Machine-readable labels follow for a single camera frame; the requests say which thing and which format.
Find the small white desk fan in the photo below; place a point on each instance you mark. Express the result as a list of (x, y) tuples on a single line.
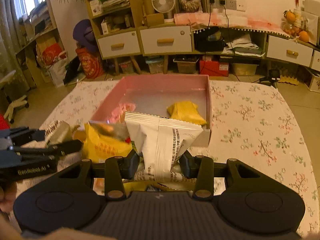
[(163, 2)]

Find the clear bin blue lid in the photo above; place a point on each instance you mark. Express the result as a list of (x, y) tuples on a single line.
[(155, 66)]

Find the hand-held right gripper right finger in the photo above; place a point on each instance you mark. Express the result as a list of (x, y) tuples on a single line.
[(185, 164)]

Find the small clear storage bin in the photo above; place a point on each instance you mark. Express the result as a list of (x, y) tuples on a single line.
[(127, 67)]

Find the wooden drawer cabinet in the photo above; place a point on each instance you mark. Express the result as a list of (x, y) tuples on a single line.
[(166, 27)]

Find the purple plush hat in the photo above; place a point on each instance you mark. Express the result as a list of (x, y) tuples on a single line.
[(83, 33)]

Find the white floral box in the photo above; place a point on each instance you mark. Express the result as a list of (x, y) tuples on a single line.
[(314, 81)]

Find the pink cloth cover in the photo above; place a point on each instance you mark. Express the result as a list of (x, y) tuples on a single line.
[(240, 20)]

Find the brown cardboard box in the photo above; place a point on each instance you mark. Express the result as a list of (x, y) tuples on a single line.
[(155, 19)]

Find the floral printed cloth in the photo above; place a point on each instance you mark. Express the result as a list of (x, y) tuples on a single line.
[(250, 130)]

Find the stack of newspapers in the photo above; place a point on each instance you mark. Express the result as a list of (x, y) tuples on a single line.
[(115, 2)]

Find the white carton on shelf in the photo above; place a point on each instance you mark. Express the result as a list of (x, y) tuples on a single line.
[(96, 7)]

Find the yellow corrugated item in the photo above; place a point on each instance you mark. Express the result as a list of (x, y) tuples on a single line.
[(288, 80)]

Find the beige silver snack packet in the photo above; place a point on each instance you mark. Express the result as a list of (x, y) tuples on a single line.
[(57, 130)]

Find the white snack packet black print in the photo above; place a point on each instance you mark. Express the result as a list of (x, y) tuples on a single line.
[(155, 142)]

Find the black tripod stand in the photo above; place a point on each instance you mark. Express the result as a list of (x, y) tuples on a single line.
[(272, 76)]

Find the white plastic bag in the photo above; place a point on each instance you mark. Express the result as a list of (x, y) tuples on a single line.
[(58, 72)]

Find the window curtain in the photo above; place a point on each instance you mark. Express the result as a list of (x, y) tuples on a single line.
[(7, 30)]

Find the long wooden low cabinet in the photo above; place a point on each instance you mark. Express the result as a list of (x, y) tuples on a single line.
[(260, 42)]

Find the black bag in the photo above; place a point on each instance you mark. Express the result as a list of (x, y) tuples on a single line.
[(208, 43)]

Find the pile of white papers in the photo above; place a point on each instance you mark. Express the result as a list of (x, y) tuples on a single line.
[(243, 43)]

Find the yellow crinkled snack packet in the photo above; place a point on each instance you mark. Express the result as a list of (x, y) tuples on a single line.
[(186, 112)]

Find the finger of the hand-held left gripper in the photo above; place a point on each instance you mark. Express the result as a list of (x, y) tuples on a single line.
[(27, 134), (65, 148)]

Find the pink wrapped snack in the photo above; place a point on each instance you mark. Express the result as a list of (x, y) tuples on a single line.
[(120, 111)]

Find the orange fruit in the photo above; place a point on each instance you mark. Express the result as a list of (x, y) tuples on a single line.
[(290, 16), (304, 36)]

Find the red patterned sack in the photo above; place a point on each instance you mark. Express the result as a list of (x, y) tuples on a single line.
[(90, 63)]

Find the black flat board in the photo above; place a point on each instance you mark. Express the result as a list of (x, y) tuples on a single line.
[(73, 71)]

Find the pink cardboard box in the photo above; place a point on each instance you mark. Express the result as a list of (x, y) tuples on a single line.
[(150, 90)]

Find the clear bin black lid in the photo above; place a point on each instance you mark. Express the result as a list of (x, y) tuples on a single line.
[(186, 66)]

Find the red flat box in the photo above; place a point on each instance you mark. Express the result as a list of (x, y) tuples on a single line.
[(213, 67)]

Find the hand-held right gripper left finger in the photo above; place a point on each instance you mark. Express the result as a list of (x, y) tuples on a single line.
[(133, 162)]

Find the wall socket strip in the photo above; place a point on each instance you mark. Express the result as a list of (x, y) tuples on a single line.
[(221, 3)]

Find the white chair base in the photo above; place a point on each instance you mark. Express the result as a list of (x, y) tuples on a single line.
[(15, 106)]

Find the large yellow snack packet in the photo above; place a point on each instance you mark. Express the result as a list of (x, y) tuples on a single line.
[(105, 145)]

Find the red gift bag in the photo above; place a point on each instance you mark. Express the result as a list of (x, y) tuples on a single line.
[(51, 53)]

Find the clear bin yellow contents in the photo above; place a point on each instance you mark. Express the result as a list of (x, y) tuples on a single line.
[(245, 69)]

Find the tall wooden shelf cabinet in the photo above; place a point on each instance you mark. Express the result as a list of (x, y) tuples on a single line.
[(132, 2)]

